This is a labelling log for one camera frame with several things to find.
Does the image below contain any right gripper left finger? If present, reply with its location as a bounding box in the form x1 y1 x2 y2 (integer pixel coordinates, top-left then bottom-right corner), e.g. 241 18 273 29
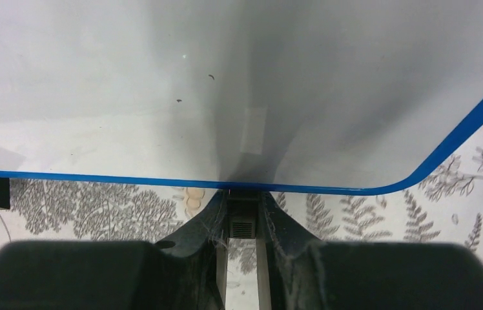
0 191 226 309

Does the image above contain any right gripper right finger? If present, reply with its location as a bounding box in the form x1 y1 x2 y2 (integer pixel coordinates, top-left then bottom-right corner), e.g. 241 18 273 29
258 192 483 309

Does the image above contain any blue framed whiteboard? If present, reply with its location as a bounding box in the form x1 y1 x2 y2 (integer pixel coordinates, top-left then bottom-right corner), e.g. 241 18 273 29
0 1 483 195

